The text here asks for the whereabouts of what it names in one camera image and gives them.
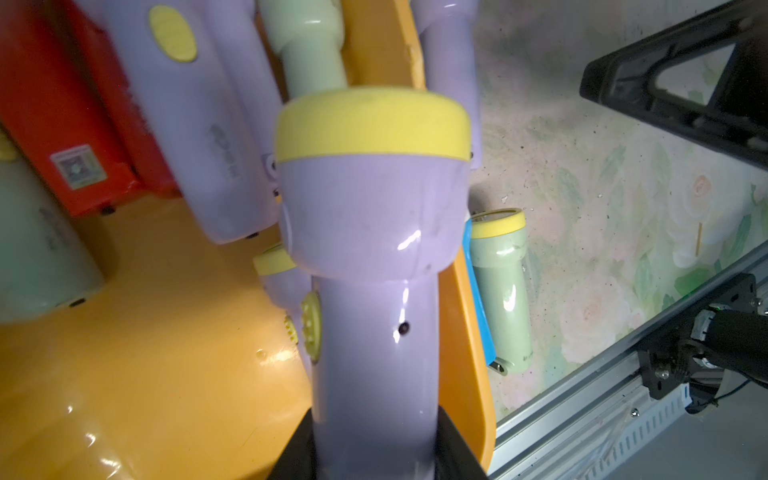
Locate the green flashlight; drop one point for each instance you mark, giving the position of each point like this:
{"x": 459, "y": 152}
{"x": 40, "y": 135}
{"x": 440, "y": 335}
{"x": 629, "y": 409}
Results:
{"x": 45, "y": 265}
{"x": 307, "y": 36}
{"x": 498, "y": 246}

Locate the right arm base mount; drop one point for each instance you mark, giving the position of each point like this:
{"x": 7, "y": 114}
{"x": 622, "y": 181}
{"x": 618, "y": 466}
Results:
{"x": 720, "y": 332}

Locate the red flashlight white logo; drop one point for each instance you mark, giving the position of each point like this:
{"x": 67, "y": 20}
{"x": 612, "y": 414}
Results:
{"x": 65, "y": 104}

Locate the blue flashlight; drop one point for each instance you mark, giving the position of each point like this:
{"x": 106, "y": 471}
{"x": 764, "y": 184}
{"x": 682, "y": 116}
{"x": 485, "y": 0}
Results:
{"x": 488, "y": 347}

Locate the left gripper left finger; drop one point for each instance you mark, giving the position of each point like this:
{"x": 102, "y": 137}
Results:
{"x": 298, "y": 459}

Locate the yellow plastic storage tray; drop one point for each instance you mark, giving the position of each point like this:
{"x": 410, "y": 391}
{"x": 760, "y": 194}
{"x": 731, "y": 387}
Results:
{"x": 180, "y": 366}

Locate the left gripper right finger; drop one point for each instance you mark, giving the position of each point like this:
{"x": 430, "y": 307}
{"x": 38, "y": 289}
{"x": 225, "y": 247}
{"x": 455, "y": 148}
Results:
{"x": 453, "y": 458}

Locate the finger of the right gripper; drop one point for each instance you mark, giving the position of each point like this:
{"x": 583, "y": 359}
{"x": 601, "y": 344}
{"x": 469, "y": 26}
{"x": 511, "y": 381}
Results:
{"x": 704, "y": 80}

